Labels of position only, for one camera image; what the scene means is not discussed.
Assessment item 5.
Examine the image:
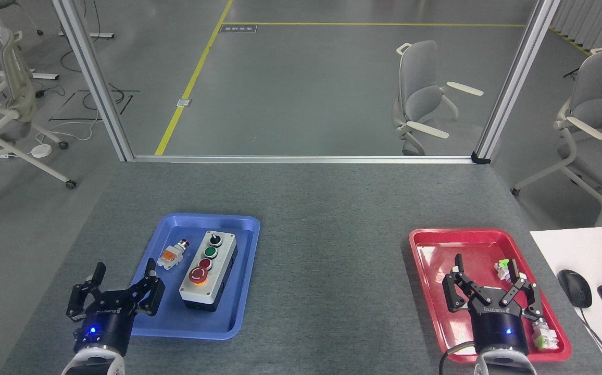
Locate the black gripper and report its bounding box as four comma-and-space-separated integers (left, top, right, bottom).
67, 258, 166, 358
442, 254, 545, 358

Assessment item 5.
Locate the white ribbed partition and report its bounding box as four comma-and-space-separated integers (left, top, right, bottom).
548, 0, 602, 50

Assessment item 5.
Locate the silver aluminium post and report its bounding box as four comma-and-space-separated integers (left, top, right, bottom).
474, 0, 562, 161
51, 0, 135, 162

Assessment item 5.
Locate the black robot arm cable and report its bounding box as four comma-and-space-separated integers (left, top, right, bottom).
439, 341, 478, 375

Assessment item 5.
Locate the white side table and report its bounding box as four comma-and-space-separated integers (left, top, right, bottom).
530, 225, 602, 375

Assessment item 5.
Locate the green white switch module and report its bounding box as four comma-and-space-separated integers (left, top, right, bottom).
494, 259, 528, 284

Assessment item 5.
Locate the grey control box with buttons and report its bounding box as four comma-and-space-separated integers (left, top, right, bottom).
179, 230, 238, 313

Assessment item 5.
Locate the red plastic tray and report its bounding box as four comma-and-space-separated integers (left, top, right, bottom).
408, 228, 572, 363

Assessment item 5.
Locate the blue plastic tray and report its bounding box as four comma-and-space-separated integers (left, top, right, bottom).
116, 212, 261, 341

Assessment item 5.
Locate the white mesh office chair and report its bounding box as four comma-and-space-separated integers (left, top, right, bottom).
0, 29, 78, 217

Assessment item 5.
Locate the orange white push button switch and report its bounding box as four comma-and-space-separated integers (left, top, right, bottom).
157, 239, 191, 270

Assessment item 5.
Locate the silver aluminium cross rail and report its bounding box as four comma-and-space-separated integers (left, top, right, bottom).
132, 155, 476, 165

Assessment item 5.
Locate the green silver push button switch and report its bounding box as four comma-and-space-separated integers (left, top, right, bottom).
530, 318, 561, 351

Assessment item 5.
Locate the black computer mouse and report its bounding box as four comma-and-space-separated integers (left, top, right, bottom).
557, 269, 593, 308

